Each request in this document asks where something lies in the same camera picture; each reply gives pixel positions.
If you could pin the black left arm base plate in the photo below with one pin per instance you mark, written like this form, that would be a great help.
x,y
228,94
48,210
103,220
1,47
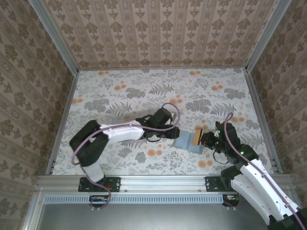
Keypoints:
x,y
115,184

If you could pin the aluminium table side rail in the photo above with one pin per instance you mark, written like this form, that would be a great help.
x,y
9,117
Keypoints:
x,y
257,100
63,122

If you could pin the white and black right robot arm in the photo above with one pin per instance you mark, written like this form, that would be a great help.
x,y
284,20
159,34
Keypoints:
x,y
249,191

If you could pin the aluminium frame post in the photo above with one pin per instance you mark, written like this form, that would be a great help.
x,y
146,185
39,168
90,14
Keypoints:
x,y
55,36
266,36

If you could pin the grey metal panel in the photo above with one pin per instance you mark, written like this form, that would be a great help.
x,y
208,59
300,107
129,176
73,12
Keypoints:
x,y
156,218

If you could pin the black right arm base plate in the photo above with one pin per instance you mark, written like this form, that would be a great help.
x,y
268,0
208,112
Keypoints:
x,y
212,184

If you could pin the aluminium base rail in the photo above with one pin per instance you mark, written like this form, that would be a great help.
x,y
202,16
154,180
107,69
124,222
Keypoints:
x,y
163,183

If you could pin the clear acrylic card holder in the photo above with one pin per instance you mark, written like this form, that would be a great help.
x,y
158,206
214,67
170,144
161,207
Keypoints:
x,y
127,118

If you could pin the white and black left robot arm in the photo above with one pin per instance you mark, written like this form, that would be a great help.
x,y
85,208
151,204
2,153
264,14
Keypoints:
x,y
124,134

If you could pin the small circuit board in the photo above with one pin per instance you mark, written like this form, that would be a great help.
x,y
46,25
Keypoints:
x,y
231,198
98,198

